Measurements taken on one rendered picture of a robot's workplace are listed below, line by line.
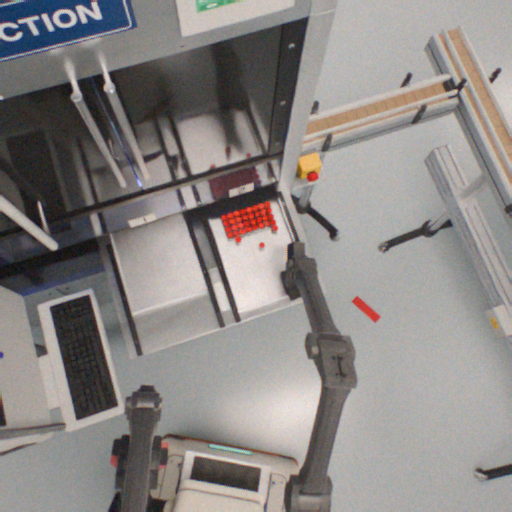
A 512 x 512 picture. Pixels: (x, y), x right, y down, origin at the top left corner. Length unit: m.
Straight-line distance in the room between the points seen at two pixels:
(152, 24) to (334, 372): 0.80
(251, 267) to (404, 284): 1.20
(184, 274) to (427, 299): 1.45
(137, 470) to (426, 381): 1.88
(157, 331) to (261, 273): 0.40
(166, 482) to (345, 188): 1.69
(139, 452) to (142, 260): 0.83
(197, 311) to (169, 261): 0.20
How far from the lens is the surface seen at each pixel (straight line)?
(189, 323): 1.85
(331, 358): 1.27
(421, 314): 2.89
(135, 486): 1.22
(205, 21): 1.05
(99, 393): 1.93
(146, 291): 1.88
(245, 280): 1.87
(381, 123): 2.09
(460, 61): 2.26
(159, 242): 1.92
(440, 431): 2.87
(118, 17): 1.00
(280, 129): 1.53
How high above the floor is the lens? 2.70
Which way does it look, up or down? 75 degrees down
